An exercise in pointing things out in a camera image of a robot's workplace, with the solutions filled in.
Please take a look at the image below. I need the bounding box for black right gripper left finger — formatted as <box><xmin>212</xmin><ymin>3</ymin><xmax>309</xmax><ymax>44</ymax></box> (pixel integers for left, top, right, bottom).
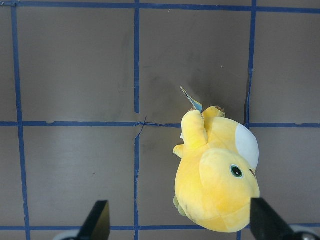
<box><xmin>79</xmin><ymin>200</ymin><xmax>110</xmax><ymax>240</ymax></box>

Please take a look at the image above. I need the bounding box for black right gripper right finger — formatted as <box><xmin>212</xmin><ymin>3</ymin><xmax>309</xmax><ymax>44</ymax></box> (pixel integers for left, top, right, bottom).
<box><xmin>250</xmin><ymin>197</ymin><xmax>320</xmax><ymax>240</ymax></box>

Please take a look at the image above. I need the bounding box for yellow plush toy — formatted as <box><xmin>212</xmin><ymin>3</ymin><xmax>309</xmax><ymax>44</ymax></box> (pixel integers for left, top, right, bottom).
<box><xmin>173</xmin><ymin>100</ymin><xmax>260</xmax><ymax>233</ymax></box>

